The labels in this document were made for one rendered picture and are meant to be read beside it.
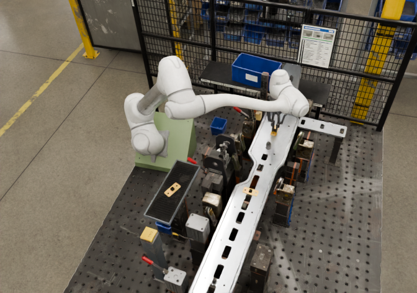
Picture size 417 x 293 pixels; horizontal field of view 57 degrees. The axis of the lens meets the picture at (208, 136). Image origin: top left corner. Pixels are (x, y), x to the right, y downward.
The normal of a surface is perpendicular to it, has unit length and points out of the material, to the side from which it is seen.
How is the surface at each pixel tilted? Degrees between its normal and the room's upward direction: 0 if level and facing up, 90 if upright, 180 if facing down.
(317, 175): 0
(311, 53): 90
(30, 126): 0
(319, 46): 90
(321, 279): 0
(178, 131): 42
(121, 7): 90
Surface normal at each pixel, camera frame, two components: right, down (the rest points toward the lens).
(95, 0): -0.33, 0.69
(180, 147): -0.22, -0.03
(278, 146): -0.05, -0.69
